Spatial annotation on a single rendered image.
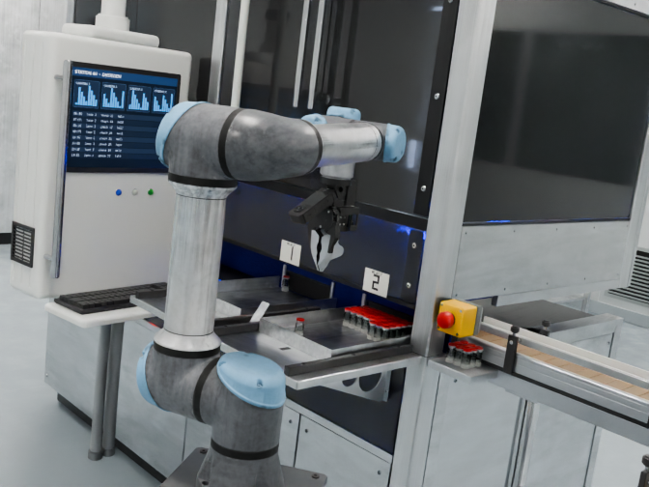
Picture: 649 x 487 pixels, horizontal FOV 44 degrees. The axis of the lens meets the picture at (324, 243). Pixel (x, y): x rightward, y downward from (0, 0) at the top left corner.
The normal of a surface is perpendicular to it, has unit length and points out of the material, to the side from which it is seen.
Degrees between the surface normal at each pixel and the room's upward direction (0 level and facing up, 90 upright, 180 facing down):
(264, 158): 105
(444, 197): 90
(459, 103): 90
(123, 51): 90
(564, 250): 90
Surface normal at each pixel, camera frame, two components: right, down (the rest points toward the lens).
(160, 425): -0.73, 0.04
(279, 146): 0.47, 0.11
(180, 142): -0.51, 0.15
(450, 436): 0.67, 0.22
